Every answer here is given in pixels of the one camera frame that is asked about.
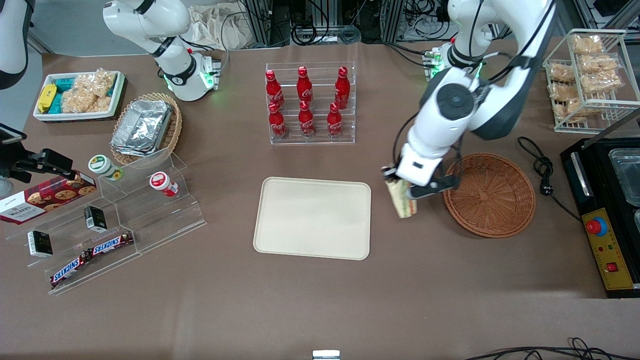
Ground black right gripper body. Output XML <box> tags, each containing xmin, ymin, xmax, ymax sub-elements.
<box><xmin>0</xmin><ymin>145</ymin><xmax>38</xmax><ymax>183</ymax></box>

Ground vegetable sandwich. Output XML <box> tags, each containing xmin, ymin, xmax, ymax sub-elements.
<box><xmin>385</xmin><ymin>179</ymin><xmax>419</xmax><ymax>220</ymax></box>

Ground round brown wicker basket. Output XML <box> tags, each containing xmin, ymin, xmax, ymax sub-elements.
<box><xmin>443</xmin><ymin>152</ymin><xmax>537</xmax><ymax>239</ymax></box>

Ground cream rectangular plastic tray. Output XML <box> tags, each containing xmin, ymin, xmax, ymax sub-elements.
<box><xmin>252</xmin><ymin>176</ymin><xmax>372</xmax><ymax>261</ymax></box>

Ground oval light wicker basket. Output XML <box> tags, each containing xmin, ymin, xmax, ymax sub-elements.
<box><xmin>110</xmin><ymin>92</ymin><xmax>183</xmax><ymax>167</ymax></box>

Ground red cookie box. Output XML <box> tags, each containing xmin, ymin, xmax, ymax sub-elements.
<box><xmin>0</xmin><ymin>171</ymin><xmax>97</xmax><ymax>226</ymax></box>

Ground green lid white jar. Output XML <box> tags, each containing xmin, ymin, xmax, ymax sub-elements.
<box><xmin>88</xmin><ymin>154</ymin><xmax>124</xmax><ymax>182</ymax></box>

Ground white rectangular plastic bin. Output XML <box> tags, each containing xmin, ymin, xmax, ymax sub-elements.
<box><xmin>32</xmin><ymin>70</ymin><xmax>127</xmax><ymax>123</ymax></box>

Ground yellow snack package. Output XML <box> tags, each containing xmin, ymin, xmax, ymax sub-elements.
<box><xmin>38</xmin><ymin>83</ymin><xmax>57</xmax><ymax>113</ymax></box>

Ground small black box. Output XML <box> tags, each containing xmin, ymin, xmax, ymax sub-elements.
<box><xmin>27</xmin><ymin>230</ymin><xmax>54</xmax><ymax>258</ymax></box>
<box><xmin>83</xmin><ymin>205</ymin><xmax>108</xmax><ymax>233</ymax></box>

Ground red cola bottle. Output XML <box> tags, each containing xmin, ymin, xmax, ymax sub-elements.
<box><xmin>334</xmin><ymin>66</ymin><xmax>351</xmax><ymax>108</ymax></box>
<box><xmin>265</xmin><ymin>70</ymin><xmax>285</xmax><ymax>110</ymax></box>
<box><xmin>298</xmin><ymin>101</ymin><xmax>316</xmax><ymax>138</ymax></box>
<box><xmin>268</xmin><ymin>102</ymin><xmax>288</xmax><ymax>140</ymax></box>
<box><xmin>297</xmin><ymin>66</ymin><xmax>314</xmax><ymax>105</ymax></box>
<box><xmin>327</xmin><ymin>102</ymin><xmax>344</xmax><ymax>138</ymax></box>

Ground clear acrylic bottle rack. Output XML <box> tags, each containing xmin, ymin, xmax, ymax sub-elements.
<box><xmin>265</xmin><ymin>61</ymin><xmax>357</xmax><ymax>146</ymax></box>

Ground stacked aluminium foil containers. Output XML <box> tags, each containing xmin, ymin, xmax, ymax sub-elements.
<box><xmin>110</xmin><ymin>99</ymin><xmax>174</xmax><ymax>158</ymax></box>

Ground brown snickers bar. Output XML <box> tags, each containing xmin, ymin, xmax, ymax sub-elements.
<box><xmin>49</xmin><ymin>252</ymin><xmax>92</xmax><ymax>289</ymax></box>
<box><xmin>89</xmin><ymin>231</ymin><xmax>135</xmax><ymax>257</ymax></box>

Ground red lid white jar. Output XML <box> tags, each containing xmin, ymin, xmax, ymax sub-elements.
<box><xmin>149</xmin><ymin>171</ymin><xmax>179</xmax><ymax>197</ymax></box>

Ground clear acrylic step display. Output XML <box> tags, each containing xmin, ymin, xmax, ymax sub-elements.
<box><xmin>5</xmin><ymin>147</ymin><xmax>207</xmax><ymax>296</ymax></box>

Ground black sealing machine yellow panel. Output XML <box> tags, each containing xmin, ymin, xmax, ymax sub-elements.
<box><xmin>560</xmin><ymin>134</ymin><xmax>640</xmax><ymax>299</ymax></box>

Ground clear plastic container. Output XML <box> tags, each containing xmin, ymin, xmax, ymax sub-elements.
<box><xmin>607</xmin><ymin>147</ymin><xmax>640</xmax><ymax>207</ymax></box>

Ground white crumpled cloth bag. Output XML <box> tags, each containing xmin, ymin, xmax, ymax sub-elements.
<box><xmin>187</xmin><ymin>4</ymin><xmax>256</xmax><ymax>51</ymax></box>

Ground black power cable with plug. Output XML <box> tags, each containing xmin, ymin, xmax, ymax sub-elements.
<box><xmin>516</xmin><ymin>136</ymin><xmax>583</xmax><ymax>223</ymax></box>

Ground coiled black cable bundle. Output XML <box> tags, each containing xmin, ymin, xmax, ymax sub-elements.
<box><xmin>291</xmin><ymin>21</ymin><xmax>362</xmax><ymax>46</ymax></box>

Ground white wire rack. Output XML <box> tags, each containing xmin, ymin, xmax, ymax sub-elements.
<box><xmin>543</xmin><ymin>28</ymin><xmax>640</xmax><ymax>135</ymax></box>

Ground aluminium profile frame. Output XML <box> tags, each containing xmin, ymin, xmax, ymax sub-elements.
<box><xmin>240</xmin><ymin>0</ymin><xmax>416</xmax><ymax>47</ymax></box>

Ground black floor cable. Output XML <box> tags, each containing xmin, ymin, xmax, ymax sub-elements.
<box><xmin>462</xmin><ymin>337</ymin><xmax>640</xmax><ymax>360</ymax></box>

